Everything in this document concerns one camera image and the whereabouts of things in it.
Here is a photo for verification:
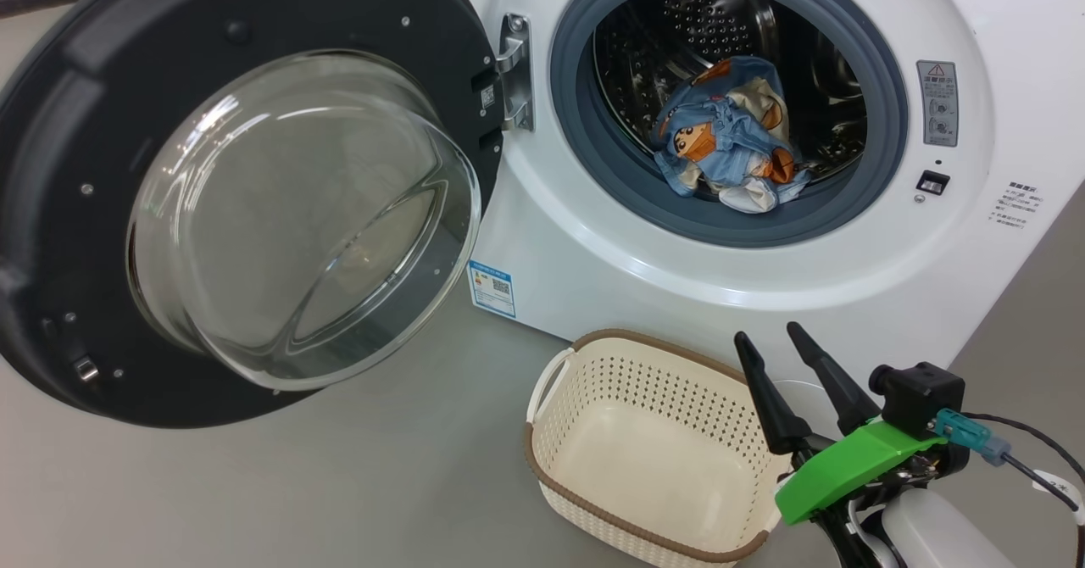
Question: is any small printed text sticker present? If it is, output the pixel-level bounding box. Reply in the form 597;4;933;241
987;181;1046;231

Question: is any blue energy label sticker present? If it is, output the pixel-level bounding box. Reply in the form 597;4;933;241
466;259;518;320

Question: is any steel perforated washer drum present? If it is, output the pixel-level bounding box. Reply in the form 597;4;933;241
591;0;869;189

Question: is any cream perforated laundry basket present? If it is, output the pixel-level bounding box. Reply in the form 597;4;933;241
522;328;808;568

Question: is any metal washer door hinge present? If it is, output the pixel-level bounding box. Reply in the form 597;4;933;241
495;12;537;133

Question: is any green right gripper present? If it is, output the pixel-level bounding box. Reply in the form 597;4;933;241
733;321;973;568

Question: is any grey warning label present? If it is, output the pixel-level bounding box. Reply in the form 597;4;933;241
915;59;960;148

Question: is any blue cartoon print garment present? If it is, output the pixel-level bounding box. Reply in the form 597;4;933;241
678;54;811;215
650;85;768;200

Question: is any round white filter cover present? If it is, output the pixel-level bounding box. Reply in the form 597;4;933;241
767;378;842;420

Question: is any white cable tag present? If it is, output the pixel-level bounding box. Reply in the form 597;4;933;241
1032;470;1085;504

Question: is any white front-load washing machine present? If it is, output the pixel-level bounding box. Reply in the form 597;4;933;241
431;0;1085;376

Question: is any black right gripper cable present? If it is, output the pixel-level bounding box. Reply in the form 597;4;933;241
966;412;1085;568

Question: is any teal right camera connector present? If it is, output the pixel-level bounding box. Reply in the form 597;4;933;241
927;408;1015;468

